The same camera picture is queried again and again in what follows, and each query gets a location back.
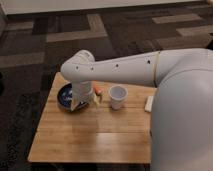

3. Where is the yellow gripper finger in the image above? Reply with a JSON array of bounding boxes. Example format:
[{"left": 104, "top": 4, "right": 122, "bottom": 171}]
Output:
[
  {"left": 93, "top": 95, "right": 100, "bottom": 108},
  {"left": 70, "top": 99, "right": 78, "bottom": 111}
]

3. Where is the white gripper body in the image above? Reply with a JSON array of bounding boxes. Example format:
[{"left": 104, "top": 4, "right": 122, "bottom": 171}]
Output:
[{"left": 72, "top": 81, "right": 93, "bottom": 103}]

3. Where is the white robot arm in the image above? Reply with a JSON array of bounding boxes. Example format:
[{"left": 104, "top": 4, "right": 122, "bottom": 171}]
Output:
[{"left": 60, "top": 48, "right": 213, "bottom": 171}]

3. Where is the orange carrot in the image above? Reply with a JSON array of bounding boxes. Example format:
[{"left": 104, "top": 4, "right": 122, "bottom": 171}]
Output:
[{"left": 93, "top": 82, "right": 103, "bottom": 95}]

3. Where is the dark blue bowl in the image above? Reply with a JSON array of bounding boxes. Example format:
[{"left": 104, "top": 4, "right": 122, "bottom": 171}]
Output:
[{"left": 56, "top": 82, "right": 90, "bottom": 112}]

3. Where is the white plastic cup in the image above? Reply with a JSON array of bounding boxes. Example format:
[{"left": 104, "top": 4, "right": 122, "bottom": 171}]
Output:
[{"left": 108, "top": 85, "right": 128, "bottom": 110}]

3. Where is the white sponge block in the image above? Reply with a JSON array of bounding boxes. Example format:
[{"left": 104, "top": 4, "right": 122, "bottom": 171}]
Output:
[{"left": 145, "top": 96, "right": 154, "bottom": 112}]

